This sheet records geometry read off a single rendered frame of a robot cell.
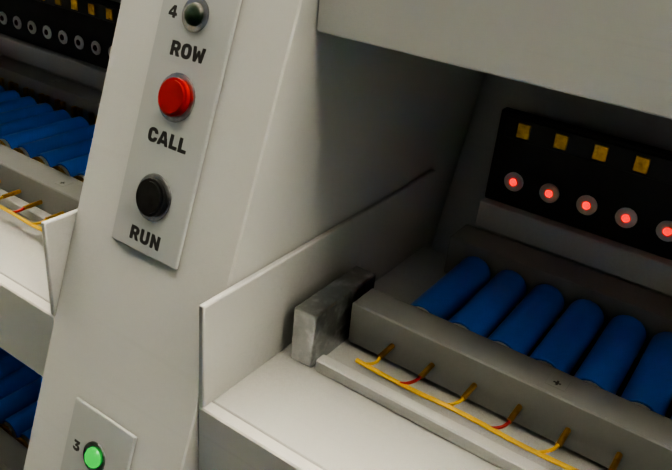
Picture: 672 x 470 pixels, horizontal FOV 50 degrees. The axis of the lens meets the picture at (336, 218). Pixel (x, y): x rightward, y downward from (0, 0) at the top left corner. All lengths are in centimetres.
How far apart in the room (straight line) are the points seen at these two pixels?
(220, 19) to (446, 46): 9
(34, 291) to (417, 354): 19
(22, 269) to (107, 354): 9
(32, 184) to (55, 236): 11
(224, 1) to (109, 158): 9
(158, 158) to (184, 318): 7
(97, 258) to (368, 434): 14
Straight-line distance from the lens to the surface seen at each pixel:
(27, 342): 40
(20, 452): 55
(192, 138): 30
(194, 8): 30
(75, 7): 62
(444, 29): 26
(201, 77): 30
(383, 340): 33
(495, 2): 25
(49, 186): 44
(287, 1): 28
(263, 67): 28
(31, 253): 42
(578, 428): 31
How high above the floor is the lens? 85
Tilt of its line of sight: 11 degrees down
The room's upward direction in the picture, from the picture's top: 16 degrees clockwise
